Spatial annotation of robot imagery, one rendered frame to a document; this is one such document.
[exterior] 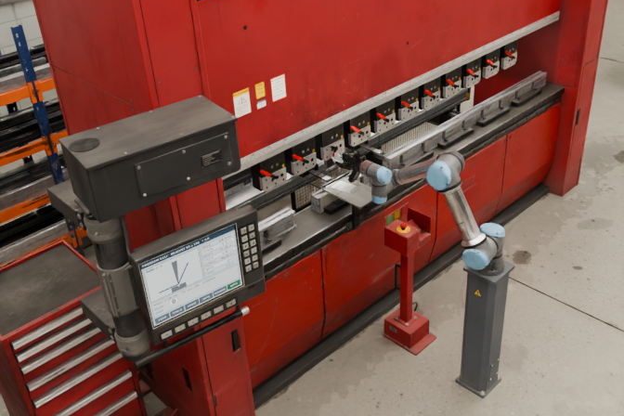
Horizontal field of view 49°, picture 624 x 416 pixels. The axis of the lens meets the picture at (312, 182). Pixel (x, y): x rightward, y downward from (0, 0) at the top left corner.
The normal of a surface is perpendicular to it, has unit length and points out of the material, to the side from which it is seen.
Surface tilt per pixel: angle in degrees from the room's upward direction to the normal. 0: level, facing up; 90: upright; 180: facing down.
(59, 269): 0
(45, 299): 0
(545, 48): 90
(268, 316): 90
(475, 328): 90
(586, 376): 0
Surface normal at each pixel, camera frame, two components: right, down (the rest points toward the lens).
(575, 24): -0.73, 0.38
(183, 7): 0.69, 0.33
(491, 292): 0.00, 0.51
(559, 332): -0.06, -0.86
